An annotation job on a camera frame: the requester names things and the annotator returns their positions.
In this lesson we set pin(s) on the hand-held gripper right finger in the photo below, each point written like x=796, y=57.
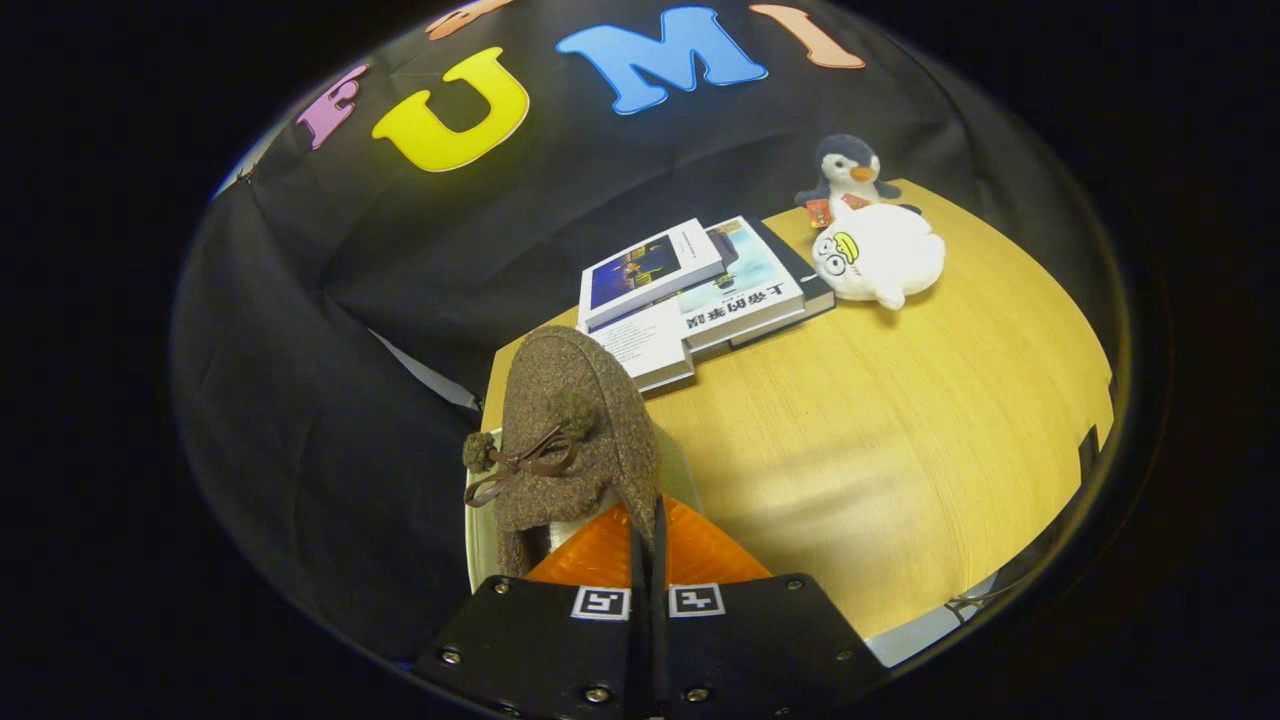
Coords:
x=750, y=640

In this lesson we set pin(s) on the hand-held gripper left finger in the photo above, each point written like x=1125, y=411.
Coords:
x=540, y=640

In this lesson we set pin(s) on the green fabric storage box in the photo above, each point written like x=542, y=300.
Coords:
x=482, y=545

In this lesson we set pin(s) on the brown fuzzy shoe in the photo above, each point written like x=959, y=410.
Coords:
x=570, y=390

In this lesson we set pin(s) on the white text-cover book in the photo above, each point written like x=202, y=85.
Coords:
x=645, y=350

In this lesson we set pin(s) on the white teal-cover book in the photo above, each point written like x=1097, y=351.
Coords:
x=745, y=290

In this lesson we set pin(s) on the black book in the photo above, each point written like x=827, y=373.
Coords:
x=815, y=290

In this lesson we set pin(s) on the small white photo-cover book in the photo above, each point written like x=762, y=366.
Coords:
x=650, y=270

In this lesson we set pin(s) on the black backdrop cloth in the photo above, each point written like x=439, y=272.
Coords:
x=350, y=300

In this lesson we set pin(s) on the white round plush toy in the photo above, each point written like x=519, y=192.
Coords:
x=885, y=255

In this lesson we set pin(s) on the penguin plush toy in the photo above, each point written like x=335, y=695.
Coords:
x=848, y=170

